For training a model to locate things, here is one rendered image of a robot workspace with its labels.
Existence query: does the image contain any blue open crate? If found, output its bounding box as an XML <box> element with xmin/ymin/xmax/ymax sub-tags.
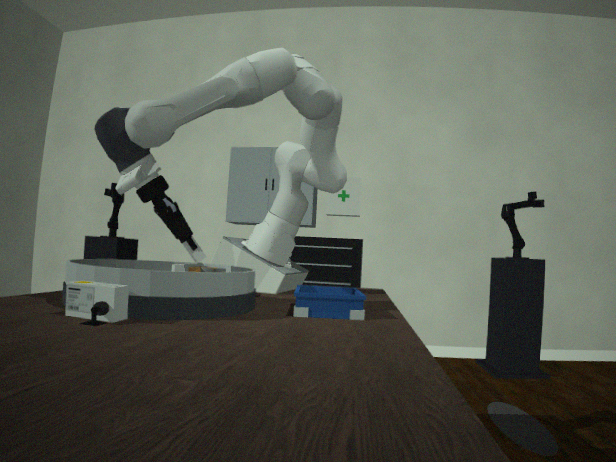
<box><xmin>293</xmin><ymin>285</ymin><xmax>366</xmax><ymax>320</ymax></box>

